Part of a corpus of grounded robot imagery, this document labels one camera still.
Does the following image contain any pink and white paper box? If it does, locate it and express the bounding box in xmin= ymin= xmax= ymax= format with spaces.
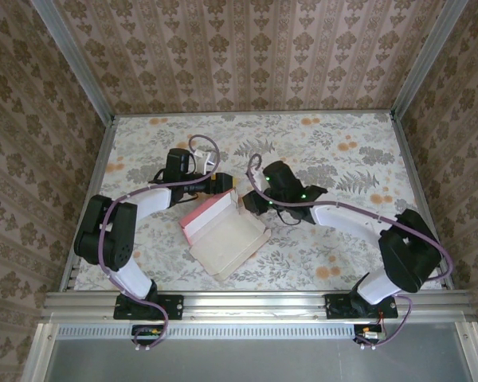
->
xmin=178 ymin=189 xmax=272 ymax=279

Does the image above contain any floral tablecloth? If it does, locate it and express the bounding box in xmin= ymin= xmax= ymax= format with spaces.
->
xmin=69 ymin=113 xmax=443 ymax=291

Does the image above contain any grey metal panel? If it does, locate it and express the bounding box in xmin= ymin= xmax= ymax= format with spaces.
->
xmin=43 ymin=337 xmax=475 ymax=382

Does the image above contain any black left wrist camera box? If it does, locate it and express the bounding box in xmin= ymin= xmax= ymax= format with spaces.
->
xmin=166 ymin=148 xmax=196 ymax=176

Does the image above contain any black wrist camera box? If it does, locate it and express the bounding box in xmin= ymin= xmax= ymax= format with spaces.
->
xmin=262 ymin=160 xmax=300 ymax=188
xmin=166 ymin=148 xmax=196 ymax=176

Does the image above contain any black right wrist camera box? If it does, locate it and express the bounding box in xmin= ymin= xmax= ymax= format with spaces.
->
xmin=262 ymin=160 xmax=300 ymax=188

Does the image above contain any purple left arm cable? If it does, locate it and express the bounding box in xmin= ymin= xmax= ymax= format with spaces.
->
xmin=97 ymin=134 xmax=220 ymax=353

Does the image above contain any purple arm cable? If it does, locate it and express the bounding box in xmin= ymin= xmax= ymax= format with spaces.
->
xmin=97 ymin=134 xmax=220 ymax=353
xmin=245 ymin=154 xmax=455 ymax=351

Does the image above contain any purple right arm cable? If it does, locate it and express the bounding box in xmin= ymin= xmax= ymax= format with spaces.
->
xmin=245 ymin=154 xmax=455 ymax=351

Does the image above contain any aluminium table side rail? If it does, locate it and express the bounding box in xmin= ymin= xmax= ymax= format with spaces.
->
xmin=59 ymin=117 xmax=116 ymax=294
xmin=392 ymin=113 xmax=455 ymax=290

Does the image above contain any long aluminium base rail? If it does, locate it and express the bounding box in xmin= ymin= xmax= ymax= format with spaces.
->
xmin=39 ymin=289 xmax=478 ymax=324

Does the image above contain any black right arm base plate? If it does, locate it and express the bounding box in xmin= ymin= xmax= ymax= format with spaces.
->
xmin=325 ymin=294 xmax=398 ymax=320

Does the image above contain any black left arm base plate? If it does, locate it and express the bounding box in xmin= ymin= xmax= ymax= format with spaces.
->
xmin=114 ymin=294 xmax=185 ymax=320

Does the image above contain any slotted metal cable duct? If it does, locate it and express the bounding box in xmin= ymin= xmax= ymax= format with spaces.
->
xmin=57 ymin=324 xmax=459 ymax=339

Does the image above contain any aluminium corner post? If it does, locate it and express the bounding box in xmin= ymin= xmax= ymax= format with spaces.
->
xmin=39 ymin=0 xmax=116 ymax=124
xmin=390 ymin=0 xmax=459 ymax=120

